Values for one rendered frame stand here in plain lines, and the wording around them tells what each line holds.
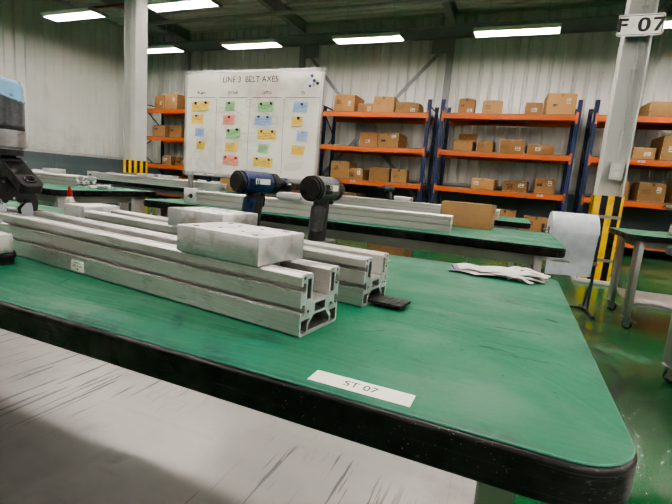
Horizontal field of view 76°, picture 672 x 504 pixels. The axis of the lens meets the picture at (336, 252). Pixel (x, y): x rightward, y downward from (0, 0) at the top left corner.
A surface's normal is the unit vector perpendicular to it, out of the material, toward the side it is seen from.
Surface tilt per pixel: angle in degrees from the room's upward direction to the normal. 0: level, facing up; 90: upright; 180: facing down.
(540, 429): 0
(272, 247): 90
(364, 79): 90
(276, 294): 90
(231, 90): 90
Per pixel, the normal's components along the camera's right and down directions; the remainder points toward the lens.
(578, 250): -0.35, 0.33
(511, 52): -0.39, 0.11
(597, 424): 0.08, -0.98
